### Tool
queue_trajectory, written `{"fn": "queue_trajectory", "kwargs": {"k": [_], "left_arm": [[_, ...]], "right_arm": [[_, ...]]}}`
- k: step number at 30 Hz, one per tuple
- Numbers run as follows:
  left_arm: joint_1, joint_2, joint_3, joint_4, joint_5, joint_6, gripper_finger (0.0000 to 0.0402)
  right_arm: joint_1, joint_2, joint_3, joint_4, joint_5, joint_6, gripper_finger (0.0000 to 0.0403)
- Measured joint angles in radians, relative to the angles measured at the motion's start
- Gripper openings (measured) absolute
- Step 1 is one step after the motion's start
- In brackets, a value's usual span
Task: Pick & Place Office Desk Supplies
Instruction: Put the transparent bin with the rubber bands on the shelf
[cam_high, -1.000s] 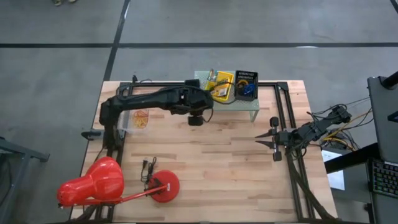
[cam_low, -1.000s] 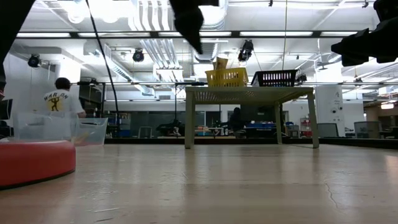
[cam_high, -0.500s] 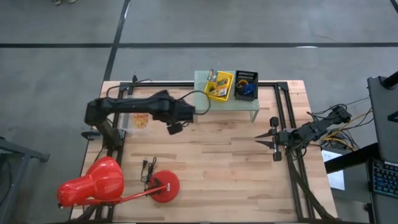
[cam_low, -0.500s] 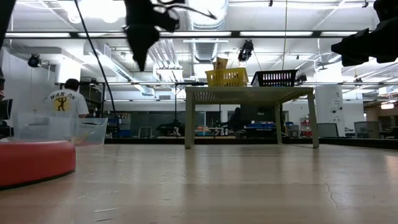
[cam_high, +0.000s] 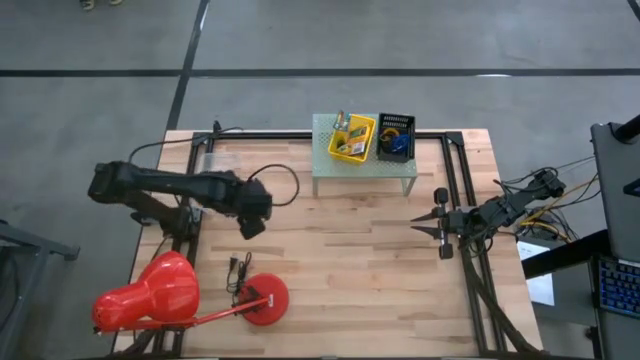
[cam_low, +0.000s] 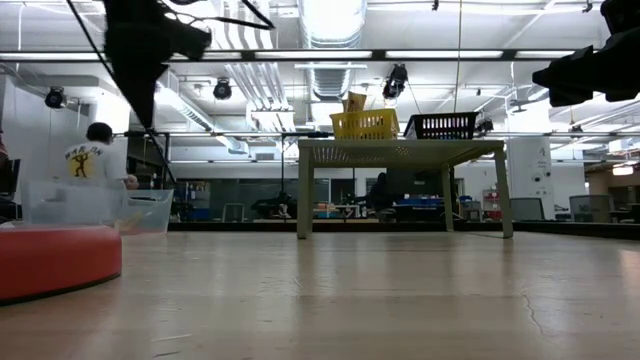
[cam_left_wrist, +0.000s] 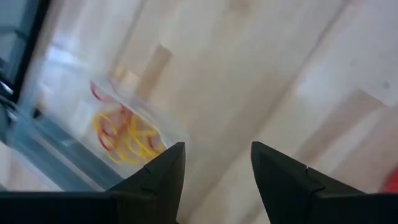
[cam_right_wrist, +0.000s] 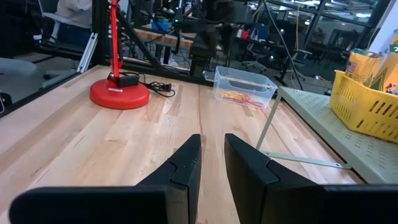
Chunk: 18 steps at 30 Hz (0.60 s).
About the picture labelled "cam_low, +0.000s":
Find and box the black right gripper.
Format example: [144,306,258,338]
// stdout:
[532,27,640,108]

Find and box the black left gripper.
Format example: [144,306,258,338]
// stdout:
[102,0,174,129]

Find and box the clear plastic bin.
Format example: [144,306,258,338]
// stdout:
[22,178,175,236]

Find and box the black plastic basket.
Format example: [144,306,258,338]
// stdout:
[403,111,480,141]

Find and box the yellow plastic basket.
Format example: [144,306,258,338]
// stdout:
[329,108,401,141]

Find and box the large Crayola crayon box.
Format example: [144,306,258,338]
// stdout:
[343,91,369,114]

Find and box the red desk lamp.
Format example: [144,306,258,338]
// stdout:
[0,224,124,307]

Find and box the person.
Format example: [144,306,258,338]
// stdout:
[62,122,141,192]
[367,172,401,221]

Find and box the white square column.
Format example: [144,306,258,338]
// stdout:
[506,135,556,221]

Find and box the gray mesh bin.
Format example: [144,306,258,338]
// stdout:
[569,193,614,224]

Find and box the dark monitor screen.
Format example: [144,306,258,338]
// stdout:
[0,158,22,196]

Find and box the black background equipment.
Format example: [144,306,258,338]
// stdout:
[251,192,297,220]

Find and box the green perforated metal shelf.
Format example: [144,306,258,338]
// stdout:
[296,138,515,240]

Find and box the blue background table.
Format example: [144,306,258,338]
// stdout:
[394,196,446,209]

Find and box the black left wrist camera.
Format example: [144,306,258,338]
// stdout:
[167,17,214,62]

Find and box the black table frame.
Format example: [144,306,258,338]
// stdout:
[0,48,640,239]

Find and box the thin hanging cable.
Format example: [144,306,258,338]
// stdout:
[448,0,462,114]

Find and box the silver ventilation duct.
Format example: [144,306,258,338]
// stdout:
[298,0,369,101]

